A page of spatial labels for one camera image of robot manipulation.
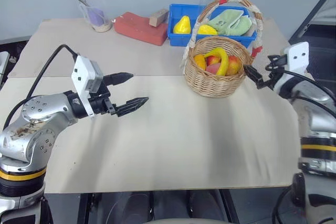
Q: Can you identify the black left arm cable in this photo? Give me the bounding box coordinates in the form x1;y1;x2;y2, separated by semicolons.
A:
2;44;80;130

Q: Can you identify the yellow mango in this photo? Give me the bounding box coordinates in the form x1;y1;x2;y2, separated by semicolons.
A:
196;24;219;36

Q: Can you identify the clear glass beaker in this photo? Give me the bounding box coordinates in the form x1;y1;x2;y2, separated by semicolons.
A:
76;0;114;34

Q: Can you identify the blue plastic bin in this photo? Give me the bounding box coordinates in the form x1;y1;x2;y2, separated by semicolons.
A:
167;3;258;49

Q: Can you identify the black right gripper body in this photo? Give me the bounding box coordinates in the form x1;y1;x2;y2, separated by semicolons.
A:
263;62;286;90

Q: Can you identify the wicker basket with handle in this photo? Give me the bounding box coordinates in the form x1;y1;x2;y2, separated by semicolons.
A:
180;0;265;99

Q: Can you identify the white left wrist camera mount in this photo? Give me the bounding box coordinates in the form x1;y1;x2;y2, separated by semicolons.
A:
71;55;104;120

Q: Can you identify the white device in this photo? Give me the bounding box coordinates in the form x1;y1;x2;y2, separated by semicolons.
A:
0;50;11;76

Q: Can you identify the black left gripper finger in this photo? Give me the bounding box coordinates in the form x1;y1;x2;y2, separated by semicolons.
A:
103;71;135;87
114;97;150;118

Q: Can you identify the small wooden block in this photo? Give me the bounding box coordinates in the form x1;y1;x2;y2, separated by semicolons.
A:
149;8;170;28

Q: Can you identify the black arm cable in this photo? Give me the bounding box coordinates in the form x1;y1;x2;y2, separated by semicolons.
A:
2;44;80;130
285;69;336;120

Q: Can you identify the red yellow apple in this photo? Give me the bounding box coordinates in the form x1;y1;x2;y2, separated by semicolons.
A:
226;55;243;76

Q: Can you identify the yellow pear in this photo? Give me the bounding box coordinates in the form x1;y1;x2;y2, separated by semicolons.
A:
173;15;192;35

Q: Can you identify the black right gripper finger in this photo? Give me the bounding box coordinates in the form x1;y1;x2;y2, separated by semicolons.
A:
267;54;288;65
243;64;265;90

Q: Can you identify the yellow banana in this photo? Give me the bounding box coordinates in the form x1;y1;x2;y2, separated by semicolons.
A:
204;47;230;76

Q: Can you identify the orange fruit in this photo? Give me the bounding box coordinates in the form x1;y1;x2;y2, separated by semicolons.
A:
193;54;207;71

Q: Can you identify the red brick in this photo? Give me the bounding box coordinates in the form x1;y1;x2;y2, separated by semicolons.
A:
113;11;169;47

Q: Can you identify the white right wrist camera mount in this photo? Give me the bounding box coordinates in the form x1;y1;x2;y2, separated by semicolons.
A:
280;41;311;74

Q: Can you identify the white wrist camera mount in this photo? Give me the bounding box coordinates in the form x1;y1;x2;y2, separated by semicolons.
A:
280;41;311;74
71;55;104;120

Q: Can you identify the black table leg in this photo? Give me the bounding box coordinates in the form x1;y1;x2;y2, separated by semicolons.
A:
77;193;91;224
219;189;241;224

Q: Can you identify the green cloth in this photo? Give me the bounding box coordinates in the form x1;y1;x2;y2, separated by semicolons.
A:
207;8;253;37

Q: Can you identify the black metal frame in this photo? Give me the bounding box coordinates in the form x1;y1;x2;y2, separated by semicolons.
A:
288;0;336;51

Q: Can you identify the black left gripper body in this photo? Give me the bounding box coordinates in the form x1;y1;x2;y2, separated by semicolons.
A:
87;76;118;116

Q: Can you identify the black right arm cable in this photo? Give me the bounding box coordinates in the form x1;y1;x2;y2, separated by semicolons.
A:
285;69;336;120

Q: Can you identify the purple scoop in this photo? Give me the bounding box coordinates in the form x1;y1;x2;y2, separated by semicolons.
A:
87;7;105;26

